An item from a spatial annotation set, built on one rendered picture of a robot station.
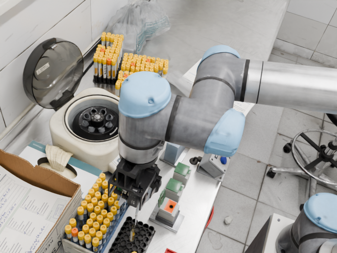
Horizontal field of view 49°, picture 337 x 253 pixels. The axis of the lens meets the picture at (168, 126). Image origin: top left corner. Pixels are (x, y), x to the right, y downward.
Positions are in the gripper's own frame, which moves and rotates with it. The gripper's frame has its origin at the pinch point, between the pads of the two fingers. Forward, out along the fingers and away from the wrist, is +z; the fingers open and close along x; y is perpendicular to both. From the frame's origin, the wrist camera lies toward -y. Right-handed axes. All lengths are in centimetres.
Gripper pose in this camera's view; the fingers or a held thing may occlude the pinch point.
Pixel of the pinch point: (138, 197)
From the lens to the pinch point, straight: 83.0
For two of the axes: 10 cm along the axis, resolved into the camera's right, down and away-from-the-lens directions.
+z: -1.2, 6.6, 7.4
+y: -4.0, 6.6, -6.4
